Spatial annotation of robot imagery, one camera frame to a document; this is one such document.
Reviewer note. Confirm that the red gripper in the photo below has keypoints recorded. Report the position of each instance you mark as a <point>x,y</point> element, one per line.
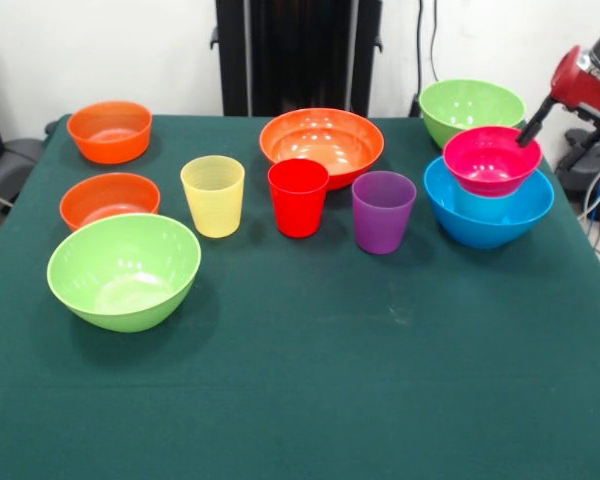
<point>580,87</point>

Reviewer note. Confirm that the pink bowl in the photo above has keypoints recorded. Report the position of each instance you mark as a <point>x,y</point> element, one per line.
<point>485,165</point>

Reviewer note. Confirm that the green bowl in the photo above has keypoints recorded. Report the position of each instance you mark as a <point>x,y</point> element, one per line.
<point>460,107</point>
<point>124,280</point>

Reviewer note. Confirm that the blue cup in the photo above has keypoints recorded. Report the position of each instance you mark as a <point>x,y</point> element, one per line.
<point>480,205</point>

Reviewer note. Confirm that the large orange bowl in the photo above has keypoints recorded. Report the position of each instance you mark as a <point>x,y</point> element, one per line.
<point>322,135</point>

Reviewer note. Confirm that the blue bowl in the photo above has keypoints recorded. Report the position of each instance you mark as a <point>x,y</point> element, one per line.
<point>485,232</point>

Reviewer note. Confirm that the purple cup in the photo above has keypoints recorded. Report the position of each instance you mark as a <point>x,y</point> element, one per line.
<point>382,220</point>

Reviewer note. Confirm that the red cup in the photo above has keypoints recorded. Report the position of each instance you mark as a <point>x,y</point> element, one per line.
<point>298,205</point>

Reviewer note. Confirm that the dark green table cloth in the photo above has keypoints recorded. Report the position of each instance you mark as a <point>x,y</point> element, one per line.
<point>300,375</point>

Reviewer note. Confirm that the yellow cup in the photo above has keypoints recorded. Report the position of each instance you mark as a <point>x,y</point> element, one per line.
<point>212,205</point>

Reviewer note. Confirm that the small orange bowl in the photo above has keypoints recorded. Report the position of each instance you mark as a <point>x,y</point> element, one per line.
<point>95,200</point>
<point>105,142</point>

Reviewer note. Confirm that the gray chair base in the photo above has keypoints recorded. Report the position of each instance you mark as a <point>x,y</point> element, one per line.
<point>10,165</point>

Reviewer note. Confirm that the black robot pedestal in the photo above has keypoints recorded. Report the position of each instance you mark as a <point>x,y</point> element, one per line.
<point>300,50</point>

